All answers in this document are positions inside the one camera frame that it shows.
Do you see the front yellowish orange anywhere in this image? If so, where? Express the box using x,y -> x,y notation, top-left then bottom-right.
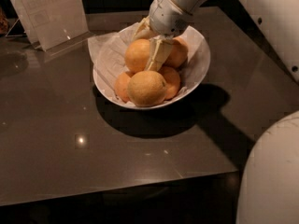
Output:
127,71 -> 167,107

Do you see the clear acrylic sign holder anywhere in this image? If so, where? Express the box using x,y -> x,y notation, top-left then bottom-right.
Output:
10,0 -> 93,55

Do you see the white ceramic bowl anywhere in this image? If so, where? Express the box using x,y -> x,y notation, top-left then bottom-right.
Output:
100,26 -> 210,110

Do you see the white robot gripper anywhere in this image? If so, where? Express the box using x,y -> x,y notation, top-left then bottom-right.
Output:
132,0 -> 193,71

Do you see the white paper liner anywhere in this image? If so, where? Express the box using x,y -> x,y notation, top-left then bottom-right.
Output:
88,22 -> 138,96

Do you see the brown object at left edge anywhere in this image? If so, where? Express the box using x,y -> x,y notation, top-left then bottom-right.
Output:
0,8 -> 9,35

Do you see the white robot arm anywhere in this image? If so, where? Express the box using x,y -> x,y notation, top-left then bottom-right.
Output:
134,0 -> 299,224

